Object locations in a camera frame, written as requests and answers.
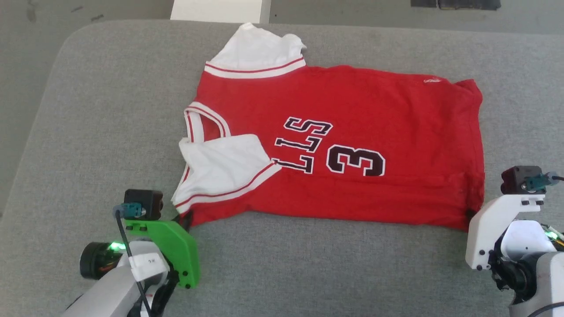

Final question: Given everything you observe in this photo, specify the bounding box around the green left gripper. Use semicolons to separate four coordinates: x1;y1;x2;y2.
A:
123;210;201;290

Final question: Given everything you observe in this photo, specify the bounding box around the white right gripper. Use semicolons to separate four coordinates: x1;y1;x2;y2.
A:
465;194;546;270

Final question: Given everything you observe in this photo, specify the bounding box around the red and white jersey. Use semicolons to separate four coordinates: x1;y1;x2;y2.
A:
171;22;486;232

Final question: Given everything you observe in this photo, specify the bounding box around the grey fabric sofa cushion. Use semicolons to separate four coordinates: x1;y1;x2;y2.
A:
0;19;564;317

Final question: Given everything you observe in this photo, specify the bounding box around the white box table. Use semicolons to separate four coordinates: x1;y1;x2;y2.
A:
170;0;272;24

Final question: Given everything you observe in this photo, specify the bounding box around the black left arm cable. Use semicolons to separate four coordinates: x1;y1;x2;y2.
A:
113;203;152;317

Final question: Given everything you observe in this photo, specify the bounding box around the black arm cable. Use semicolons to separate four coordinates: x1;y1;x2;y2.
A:
526;172;564;192
113;203;152;317

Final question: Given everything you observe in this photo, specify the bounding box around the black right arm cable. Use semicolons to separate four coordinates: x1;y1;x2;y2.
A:
526;172;564;192

